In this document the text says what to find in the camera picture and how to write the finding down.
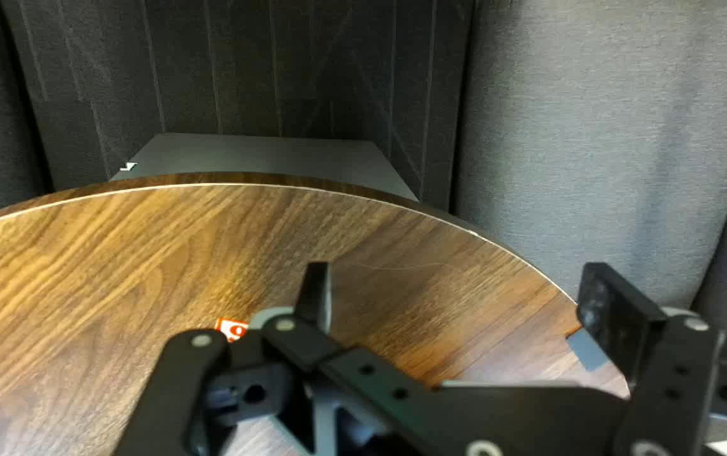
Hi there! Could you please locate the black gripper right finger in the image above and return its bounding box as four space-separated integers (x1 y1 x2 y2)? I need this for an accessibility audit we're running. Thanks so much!
575 261 727 456

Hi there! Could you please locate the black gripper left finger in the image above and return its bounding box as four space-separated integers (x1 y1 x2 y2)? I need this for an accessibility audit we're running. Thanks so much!
115 261 499 456

